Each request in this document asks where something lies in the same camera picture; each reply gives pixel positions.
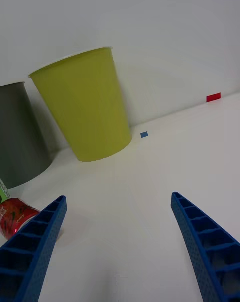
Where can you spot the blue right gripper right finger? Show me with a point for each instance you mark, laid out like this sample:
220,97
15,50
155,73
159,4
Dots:
212,252

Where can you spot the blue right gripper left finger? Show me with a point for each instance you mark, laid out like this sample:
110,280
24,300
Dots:
32,252

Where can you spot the red drink can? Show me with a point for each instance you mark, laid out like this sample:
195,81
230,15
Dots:
15,215

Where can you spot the grey plastic waste bin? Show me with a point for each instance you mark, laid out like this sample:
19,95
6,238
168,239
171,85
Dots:
20,137

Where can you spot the yellow-green plastic waste bin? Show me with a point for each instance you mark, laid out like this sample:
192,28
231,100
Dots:
87,107

